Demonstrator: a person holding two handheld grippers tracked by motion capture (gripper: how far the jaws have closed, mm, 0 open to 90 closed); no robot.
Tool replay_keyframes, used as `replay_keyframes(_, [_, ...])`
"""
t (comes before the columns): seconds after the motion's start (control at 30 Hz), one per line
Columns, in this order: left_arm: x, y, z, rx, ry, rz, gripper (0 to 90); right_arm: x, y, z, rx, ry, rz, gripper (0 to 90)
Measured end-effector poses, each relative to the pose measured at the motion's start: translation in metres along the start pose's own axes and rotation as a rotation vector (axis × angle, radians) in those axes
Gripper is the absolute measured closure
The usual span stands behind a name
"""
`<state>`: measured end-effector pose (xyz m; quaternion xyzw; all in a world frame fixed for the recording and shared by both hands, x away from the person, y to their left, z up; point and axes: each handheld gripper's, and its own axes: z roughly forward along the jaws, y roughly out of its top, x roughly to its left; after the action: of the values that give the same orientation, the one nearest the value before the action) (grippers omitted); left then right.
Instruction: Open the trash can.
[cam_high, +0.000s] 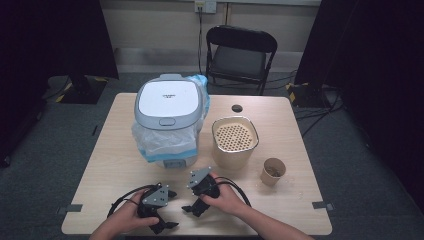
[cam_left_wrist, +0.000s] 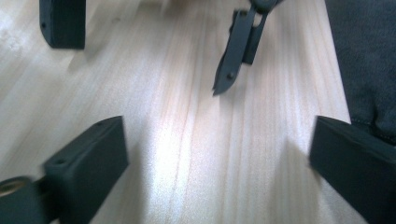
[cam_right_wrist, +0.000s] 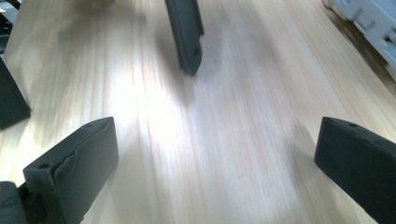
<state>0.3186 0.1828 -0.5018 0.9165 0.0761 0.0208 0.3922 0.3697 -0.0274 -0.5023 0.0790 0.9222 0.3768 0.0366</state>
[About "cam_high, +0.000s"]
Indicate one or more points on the person's left hand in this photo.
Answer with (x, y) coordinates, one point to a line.
(126, 216)

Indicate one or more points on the black curtain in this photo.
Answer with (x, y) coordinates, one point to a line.
(50, 40)
(373, 66)

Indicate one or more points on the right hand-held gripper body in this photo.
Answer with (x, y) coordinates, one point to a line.
(201, 181)

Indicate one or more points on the beige bucket with perforated strainer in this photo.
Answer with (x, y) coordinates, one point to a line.
(233, 153)

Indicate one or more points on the black folding chair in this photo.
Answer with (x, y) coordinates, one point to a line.
(240, 60)

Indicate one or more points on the black stand base striped tape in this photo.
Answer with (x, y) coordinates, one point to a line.
(306, 95)

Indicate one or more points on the grey table edge bracket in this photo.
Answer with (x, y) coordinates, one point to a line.
(322, 205)
(70, 208)

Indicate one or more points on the white wall socket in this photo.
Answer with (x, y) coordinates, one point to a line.
(205, 6)

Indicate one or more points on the white lidded trash can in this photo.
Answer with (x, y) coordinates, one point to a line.
(168, 103)

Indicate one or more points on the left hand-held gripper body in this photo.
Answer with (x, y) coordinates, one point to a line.
(155, 196)

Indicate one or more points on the person's right hand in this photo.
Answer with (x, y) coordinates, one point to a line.
(226, 200)

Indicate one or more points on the small dark floor object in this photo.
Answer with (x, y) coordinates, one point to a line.
(95, 130)

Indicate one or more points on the clear plastic bin liner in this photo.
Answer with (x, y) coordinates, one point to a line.
(163, 143)

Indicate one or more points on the brown paper cup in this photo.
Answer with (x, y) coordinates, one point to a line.
(271, 176)

